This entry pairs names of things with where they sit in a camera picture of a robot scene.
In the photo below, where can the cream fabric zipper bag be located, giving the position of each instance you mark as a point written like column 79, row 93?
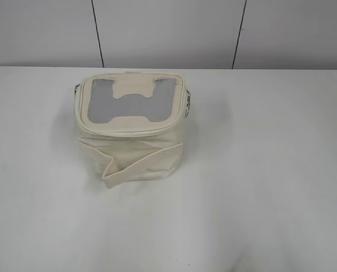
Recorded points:
column 132, row 124

